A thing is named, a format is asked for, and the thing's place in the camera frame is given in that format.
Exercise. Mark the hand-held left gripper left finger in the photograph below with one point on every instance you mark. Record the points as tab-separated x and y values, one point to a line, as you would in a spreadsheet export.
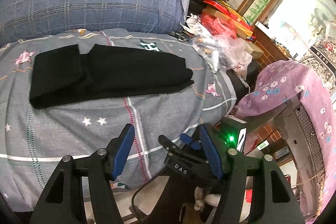
122	153

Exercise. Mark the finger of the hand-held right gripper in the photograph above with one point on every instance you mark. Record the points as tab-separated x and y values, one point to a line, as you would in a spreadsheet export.
168	144
189	140

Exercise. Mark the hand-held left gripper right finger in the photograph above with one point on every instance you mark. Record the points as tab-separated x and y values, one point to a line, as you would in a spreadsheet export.
210	154

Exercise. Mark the black pants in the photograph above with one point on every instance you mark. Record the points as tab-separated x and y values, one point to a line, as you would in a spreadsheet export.
105	74

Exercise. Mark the white slipper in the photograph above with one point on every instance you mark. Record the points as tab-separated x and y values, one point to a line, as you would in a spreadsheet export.
207	199

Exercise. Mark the grey star print bed sheet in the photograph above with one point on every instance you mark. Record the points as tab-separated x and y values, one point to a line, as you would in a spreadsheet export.
65	132

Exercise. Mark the pile of clear plastic bags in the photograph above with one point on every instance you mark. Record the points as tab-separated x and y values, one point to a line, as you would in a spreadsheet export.
223	48

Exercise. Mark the grey perforated metal appliance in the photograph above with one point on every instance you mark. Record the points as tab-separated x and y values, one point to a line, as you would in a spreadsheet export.
304	124

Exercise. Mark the brown cardboard box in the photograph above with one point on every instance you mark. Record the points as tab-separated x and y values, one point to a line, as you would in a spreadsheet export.
253	48

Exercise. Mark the purple floral cloth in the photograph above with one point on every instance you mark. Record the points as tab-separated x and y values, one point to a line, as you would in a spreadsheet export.
296	82

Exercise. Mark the red plastic bag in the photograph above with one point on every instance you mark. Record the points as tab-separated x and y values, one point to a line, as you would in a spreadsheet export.
218	24

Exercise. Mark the wooden cabinet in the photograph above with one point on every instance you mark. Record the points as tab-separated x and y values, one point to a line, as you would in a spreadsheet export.
270	48

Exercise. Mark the stack of colourful gift boxes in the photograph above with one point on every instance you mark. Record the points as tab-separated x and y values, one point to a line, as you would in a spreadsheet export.
236	19

